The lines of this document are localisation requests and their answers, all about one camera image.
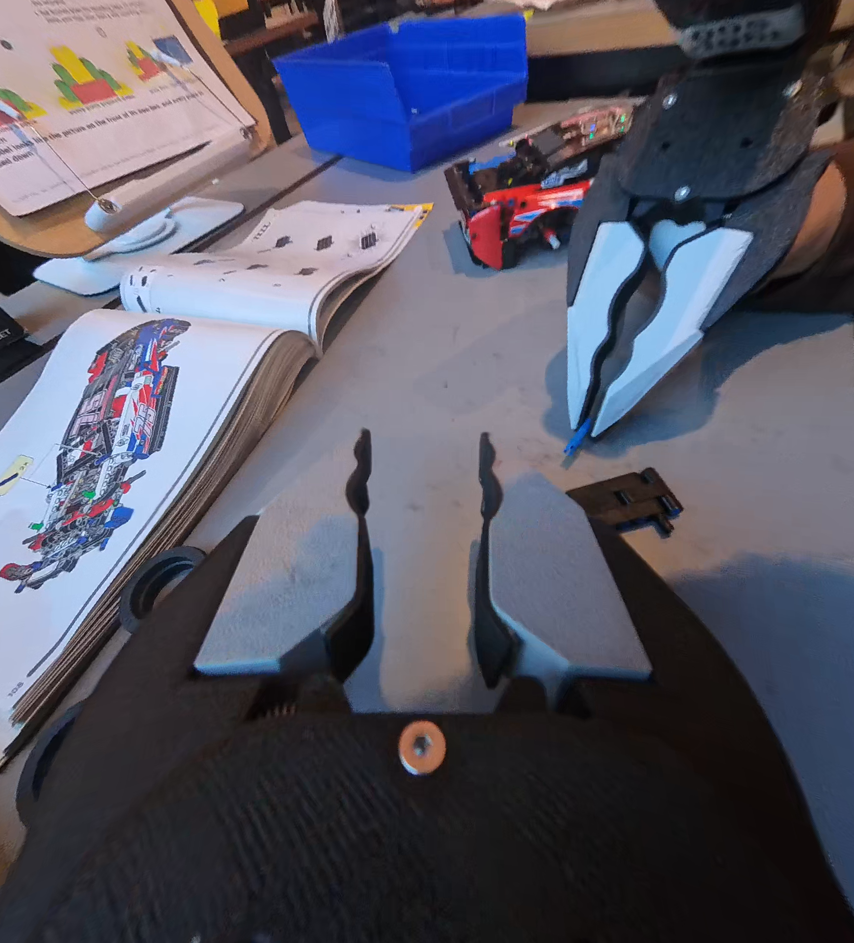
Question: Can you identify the thick instruction booklet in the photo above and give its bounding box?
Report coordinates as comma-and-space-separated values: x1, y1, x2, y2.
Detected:
0, 200, 434, 778

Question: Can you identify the black toy tyre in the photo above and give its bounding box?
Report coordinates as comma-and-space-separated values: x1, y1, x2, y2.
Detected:
119, 547, 207, 633
16, 703, 82, 826

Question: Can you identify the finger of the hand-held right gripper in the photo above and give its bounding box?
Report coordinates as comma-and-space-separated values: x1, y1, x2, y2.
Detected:
567, 221, 649, 428
590, 220, 755, 439

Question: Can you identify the toy race car model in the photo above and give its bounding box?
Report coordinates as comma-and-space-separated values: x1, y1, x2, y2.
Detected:
443, 103, 634, 270

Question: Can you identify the blue plastic bin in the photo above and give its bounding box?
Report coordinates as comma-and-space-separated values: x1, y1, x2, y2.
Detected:
274, 13, 529, 172

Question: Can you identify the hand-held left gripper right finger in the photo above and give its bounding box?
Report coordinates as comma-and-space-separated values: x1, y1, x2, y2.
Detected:
471, 433, 652, 708

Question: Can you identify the grey desk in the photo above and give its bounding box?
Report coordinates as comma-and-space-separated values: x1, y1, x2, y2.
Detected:
0, 96, 854, 943

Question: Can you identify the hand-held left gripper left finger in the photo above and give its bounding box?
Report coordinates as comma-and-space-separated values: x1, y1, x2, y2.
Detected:
193, 429, 376, 682

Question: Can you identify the black toy brick assembly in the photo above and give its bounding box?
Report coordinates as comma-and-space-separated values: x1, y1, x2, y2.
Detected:
567, 468, 684, 537

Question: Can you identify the white stand base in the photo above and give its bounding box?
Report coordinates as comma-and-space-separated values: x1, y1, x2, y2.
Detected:
32, 197, 245, 296

